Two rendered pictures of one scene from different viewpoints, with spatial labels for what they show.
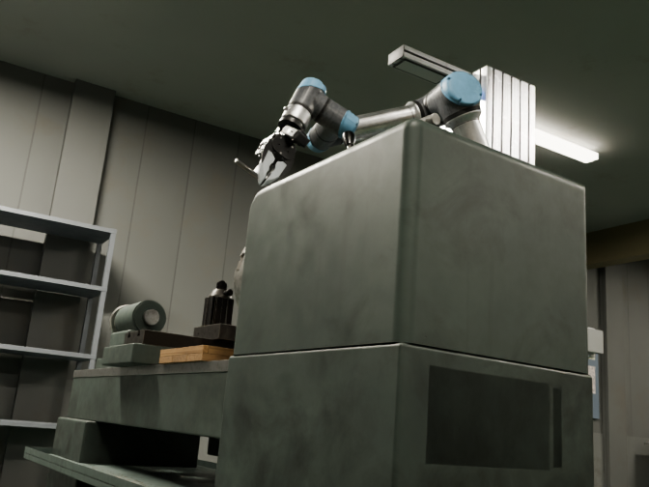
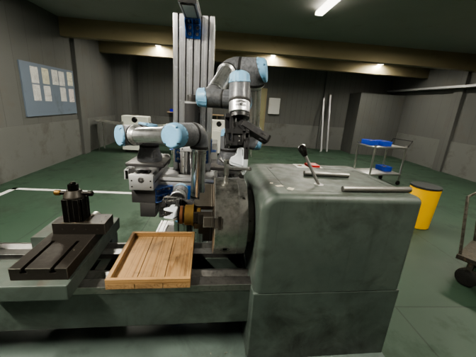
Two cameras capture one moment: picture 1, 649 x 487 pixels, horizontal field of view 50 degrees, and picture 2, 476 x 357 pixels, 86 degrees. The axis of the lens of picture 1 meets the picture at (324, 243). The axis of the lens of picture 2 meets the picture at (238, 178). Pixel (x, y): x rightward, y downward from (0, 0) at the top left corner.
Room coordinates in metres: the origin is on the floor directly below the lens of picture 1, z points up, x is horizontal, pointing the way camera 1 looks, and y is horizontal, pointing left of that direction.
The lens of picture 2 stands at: (1.31, 0.95, 1.53)
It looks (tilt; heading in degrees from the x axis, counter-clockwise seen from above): 16 degrees down; 295
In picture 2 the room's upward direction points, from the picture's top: 4 degrees clockwise
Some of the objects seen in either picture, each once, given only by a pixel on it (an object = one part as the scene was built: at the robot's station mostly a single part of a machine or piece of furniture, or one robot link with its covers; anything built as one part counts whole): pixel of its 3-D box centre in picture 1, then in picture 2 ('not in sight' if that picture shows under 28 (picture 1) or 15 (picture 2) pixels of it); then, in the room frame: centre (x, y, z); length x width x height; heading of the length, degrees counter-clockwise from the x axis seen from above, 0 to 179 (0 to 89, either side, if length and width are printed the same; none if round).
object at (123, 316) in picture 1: (136, 337); not in sight; (2.79, 0.72, 1.01); 0.30 x 0.20 x 0.29; 33
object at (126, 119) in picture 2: not in sight; (137, 133); (7.27, -4.53, 0.51); 2.17 x 0.55 x 1.02; 30
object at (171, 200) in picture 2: not in sight; (173, 203); (2.03, 0.10, 1.08); 0.12 x 0.09 x 0.08; 121
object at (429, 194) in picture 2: not in sight; (420, 205); (0.41, -3.34, 0.30); 0.38 x 0.38 x 0.61
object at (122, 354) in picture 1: (193, 363); (62, 249); (2.37, 0.40, 0.90); 0.53 x 0.30 x 0.06; 123
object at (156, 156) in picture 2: not in sight; (149, 151); (2.49, -0.23, 1.21); 0.15 x 0.15 x 0.10
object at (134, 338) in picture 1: (196, 347); (71, 241); (2.32, 0.39, 0.95); 0.43 x 0.18 x 0.04; 123
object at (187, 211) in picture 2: not in sight; (189, 214); (1.90, 0.15, 1.08); 0.09 x 0.09 x 0.09; 33
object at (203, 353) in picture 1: (238, 362); (157, 256); (2.02, 0.22, 0.89); 0.36 x 0.30 x 0.04; 123
